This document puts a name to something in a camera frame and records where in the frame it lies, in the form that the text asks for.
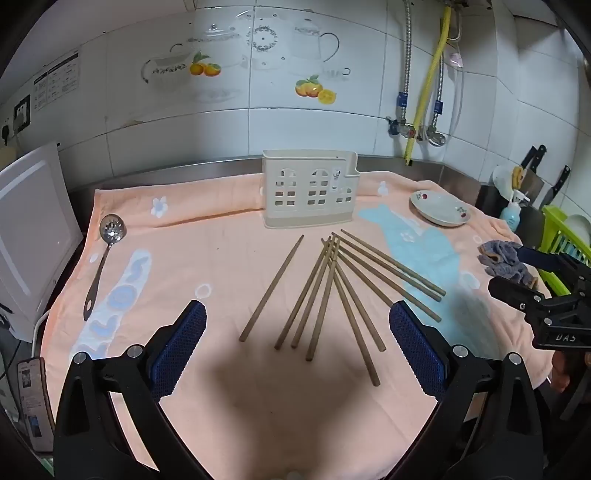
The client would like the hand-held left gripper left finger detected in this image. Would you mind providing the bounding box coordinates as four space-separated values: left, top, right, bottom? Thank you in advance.
54 299 213 480

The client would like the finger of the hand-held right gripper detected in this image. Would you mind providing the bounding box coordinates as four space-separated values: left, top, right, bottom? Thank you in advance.
516 246 591 283
488 275 551 318

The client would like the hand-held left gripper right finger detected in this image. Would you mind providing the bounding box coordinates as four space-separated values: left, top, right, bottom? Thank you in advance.
389 300 544 480

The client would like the beige plastic utensil holder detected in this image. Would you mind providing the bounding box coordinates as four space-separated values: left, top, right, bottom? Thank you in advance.
262 149 361 230

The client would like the green dish rack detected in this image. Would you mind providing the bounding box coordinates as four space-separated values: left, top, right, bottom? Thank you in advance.
536 205 591 296

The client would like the grey cleaning rag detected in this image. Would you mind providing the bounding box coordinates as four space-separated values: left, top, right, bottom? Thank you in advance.
477 240 539 287

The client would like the white plate in rack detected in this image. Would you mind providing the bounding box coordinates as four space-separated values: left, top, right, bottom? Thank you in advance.
564 215 591 250

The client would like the blue soap bottle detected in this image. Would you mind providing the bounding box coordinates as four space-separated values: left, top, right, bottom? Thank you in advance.
499 189 532 232

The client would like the plain white dish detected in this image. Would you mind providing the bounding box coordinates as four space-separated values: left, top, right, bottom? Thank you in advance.
491 165 514 199

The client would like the peach printed towel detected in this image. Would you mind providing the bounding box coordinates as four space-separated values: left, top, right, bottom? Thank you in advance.
39 171 555 480

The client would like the white floral plate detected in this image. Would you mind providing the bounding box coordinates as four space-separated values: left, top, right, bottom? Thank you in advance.
409 189 472 228

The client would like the metal slotted spoon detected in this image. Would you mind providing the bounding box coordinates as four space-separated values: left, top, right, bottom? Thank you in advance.
83 213 127 321

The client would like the metal pipe valve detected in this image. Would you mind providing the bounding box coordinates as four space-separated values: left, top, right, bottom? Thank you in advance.
418 124 448 147
386 116 419 139

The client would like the white cutting board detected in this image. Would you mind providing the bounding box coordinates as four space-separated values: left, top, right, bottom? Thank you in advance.
0 141 85 343

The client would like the black handled cleaver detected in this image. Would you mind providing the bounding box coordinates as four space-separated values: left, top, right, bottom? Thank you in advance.
524 144 548 206

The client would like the pointed black handled knife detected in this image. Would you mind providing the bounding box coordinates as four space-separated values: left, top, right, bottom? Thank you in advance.
539 165 572 208

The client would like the white cable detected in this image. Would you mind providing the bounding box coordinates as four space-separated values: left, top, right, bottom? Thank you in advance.
31 307 54 361

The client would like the short corrugated metal hose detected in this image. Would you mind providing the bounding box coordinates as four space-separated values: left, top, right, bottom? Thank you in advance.
433 55 446 130

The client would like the yellow gas hose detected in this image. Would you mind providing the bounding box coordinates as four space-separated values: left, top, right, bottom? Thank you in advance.
405 4 453 168

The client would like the long corrugated metal hose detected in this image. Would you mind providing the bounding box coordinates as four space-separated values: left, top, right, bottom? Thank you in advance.
401 0 413 123

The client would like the black wall socket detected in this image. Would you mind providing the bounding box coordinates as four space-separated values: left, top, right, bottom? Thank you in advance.
13 95 31 134

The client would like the wall notice sticker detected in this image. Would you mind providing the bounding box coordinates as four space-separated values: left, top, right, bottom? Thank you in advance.
32 51 80 112

